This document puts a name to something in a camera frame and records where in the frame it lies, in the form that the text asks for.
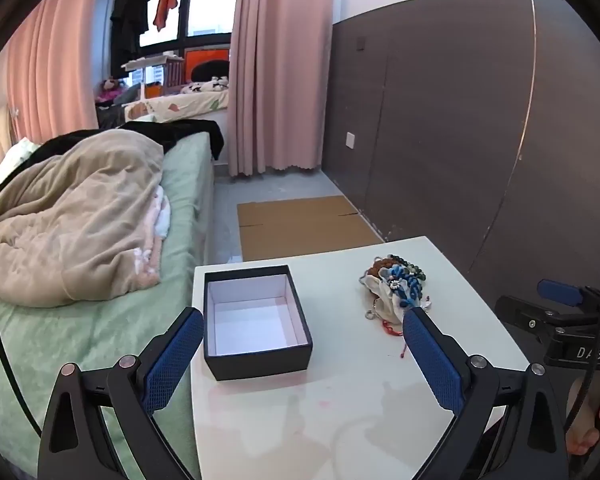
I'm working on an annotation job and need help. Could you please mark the brown bead bracelet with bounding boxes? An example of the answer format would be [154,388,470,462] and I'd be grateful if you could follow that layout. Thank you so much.
[367,256,396,279]

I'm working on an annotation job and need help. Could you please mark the black and white plush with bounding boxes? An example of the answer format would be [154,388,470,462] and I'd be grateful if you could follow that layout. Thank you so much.
[180,76,231,95]

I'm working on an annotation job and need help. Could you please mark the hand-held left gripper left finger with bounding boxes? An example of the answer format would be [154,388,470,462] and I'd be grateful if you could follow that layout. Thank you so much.
[37,306,204,480]

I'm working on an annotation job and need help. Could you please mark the pink curtain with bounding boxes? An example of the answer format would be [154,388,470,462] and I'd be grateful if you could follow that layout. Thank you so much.
[5,0,108,146]
[227,0,348,177]

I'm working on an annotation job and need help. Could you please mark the plush toy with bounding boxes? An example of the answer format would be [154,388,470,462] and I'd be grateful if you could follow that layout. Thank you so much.
[95,77,131,106]

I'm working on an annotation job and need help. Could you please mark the white printed quilt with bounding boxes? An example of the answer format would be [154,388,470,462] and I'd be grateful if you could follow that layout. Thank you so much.
[125,89,231,122]

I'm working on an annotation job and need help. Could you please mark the black box with white interior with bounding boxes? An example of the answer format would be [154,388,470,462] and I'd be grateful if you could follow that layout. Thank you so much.
[203,264,314,382]

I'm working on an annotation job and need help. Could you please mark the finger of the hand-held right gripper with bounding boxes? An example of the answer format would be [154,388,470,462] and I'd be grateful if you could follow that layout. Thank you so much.
[536,279,600,311]

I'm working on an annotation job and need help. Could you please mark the blue braided bracelet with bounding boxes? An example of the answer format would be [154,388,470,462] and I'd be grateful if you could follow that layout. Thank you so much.
[380,267,424,311]

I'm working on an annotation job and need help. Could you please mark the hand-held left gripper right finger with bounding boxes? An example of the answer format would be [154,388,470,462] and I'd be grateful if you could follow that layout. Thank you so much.
[401,306,571,480]

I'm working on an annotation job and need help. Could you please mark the black blanket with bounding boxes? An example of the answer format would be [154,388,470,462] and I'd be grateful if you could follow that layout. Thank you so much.
[27,120,226,163]

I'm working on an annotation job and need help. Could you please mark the pink and white fleece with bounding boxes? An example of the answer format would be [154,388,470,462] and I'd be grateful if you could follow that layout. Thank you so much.
[130,185,173,288]

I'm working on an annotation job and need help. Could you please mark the bed with green sheet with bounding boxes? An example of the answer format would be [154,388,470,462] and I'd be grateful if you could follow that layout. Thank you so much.
[0,132,216,480]

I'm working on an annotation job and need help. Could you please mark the black framed window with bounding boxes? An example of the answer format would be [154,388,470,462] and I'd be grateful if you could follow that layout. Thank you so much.
[100,0,243,57]

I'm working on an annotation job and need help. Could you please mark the red string bracelet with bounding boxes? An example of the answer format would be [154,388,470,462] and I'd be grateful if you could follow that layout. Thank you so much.
[382,319,412,359]

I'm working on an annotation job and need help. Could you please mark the beige blanket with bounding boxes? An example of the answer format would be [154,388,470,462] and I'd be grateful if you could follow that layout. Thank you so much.
[0,129,171,308]

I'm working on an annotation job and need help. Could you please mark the green bead bracelet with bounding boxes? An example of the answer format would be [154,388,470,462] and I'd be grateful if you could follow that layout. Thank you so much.
[387,254,427,282]

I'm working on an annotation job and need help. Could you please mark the brown cardboard sheet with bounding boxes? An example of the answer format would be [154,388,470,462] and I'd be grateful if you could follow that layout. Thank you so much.
[236,195,392,262]

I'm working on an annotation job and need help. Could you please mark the white and green pillow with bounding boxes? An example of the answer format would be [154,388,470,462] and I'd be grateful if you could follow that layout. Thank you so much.
[0,137,41,201]

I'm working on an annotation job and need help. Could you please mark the white folding rack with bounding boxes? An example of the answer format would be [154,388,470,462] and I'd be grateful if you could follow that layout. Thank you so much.
[121,54,186,99]

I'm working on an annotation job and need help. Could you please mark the black hanging clothes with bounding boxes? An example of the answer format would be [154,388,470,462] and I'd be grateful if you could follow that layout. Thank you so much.
[110,0,153,73]

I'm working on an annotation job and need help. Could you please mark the white cloth pouch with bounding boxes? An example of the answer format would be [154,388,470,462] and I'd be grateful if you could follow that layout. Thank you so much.
[357,275,421,324]

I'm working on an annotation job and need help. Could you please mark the orange board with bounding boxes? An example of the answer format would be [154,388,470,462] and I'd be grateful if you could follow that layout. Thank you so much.
[185,49,230,83]

